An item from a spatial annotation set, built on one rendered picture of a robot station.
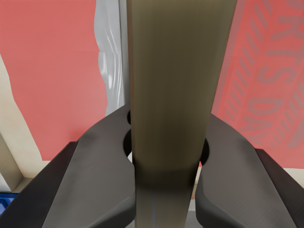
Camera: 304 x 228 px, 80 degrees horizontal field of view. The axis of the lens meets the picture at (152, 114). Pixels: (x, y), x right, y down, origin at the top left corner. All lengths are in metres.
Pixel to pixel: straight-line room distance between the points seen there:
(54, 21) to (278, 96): 0.31
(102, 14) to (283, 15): 0.21
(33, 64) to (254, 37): 0.29
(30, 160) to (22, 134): 0.06
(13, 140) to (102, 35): 0.25
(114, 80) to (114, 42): 0.05
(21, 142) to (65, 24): 0.22
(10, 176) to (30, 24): 0.27
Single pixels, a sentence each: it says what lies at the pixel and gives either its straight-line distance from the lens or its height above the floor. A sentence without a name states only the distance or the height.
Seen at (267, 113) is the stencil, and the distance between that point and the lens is 0.33.
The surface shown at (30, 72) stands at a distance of 0.31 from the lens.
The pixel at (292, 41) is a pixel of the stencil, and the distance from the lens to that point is 0.29.
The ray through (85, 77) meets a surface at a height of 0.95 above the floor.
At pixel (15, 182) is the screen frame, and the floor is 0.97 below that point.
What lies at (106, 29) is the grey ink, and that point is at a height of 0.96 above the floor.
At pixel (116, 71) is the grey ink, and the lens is 0.25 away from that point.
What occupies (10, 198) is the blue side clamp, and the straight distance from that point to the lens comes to 0.45.
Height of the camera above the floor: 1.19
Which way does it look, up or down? 58 degrees down
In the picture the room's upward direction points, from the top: 178 degrees counter-clockwise
